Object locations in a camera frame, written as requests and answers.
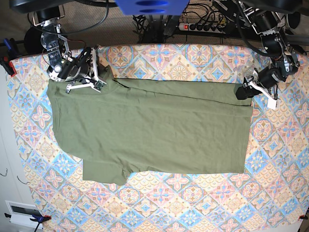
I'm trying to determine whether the white wall box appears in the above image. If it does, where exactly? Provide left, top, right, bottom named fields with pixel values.
left=5, top=200, right=41, bottom=229

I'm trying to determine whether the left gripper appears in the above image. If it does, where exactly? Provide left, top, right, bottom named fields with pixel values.
left=235, top=67, right=287, bottom=100

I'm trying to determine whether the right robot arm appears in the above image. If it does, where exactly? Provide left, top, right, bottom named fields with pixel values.
left=28, top=6, right=98, bottom=83

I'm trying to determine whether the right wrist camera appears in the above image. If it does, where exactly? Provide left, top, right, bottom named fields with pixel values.
left=92, top=80, right=107, bottom=92

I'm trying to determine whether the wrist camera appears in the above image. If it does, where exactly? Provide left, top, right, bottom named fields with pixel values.
left=267, top=98, right=280, bottom=110
left=92, top=80, right=107, bottom=92

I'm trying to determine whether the blue orange clamp lower left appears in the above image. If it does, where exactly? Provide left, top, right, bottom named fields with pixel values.
left=4, top=212, right=52, bottom=232

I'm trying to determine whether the patterned tablecloth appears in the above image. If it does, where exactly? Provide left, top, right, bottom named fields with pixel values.
left=6, top=55, right=309, bottom=232

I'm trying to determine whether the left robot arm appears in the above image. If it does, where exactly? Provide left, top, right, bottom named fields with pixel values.
left=235, top=0, right=302, bottom=100

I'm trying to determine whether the white power strip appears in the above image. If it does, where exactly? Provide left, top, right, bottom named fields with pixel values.
left=178, top=23, right=224, bottom=33

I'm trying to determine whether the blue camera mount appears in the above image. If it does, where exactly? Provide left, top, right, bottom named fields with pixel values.
left=115, top=0, right=189, bottom=15

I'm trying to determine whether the orange clamp lower right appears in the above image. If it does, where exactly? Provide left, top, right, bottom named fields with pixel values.
left=299, top=215, right=309, bottom=220

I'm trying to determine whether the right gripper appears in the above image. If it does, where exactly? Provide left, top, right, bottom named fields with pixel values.
left=65, top=48, right=95, bottom=81

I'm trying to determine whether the blue orange clamp upper left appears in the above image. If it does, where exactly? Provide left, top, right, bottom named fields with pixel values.
left=0, top=38, right=17, bottom=77

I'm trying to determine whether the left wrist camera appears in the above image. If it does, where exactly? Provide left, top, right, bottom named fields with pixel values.
left=267, top=98, right=280, bottom=110

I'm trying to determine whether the green t-shirt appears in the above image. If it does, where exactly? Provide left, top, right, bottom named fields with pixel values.
left=47, top=72, right=253, bottom=185

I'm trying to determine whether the blue orange clamp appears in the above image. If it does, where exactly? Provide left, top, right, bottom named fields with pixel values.
left=4, top=212, right=52, bottom=232
left=0, top=38, right=17, bottom=77

